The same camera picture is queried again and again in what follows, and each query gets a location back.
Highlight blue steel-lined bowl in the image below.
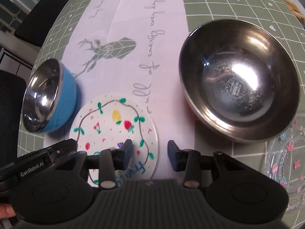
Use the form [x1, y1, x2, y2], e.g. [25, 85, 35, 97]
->
[22, 58, 77, 133]

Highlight orange steel-lined bowl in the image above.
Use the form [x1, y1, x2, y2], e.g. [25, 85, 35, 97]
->
[179, 19, 300, 143]

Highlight white fruit-painted plate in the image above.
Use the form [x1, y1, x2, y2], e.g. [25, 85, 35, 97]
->
[69, 94, 159, 185]

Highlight clear floral glass plate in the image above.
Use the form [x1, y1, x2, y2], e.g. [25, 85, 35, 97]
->
[265, 112, 304, 211]

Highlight white cabinet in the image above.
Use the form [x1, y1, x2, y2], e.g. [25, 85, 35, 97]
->
[0, 31, 40, 70]

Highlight green and white tablecloth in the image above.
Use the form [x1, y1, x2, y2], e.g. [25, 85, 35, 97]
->
[34, 0, 304, 179]

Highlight black wooden chair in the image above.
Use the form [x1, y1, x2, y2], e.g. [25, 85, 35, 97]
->
[14, 0, 69, 47]

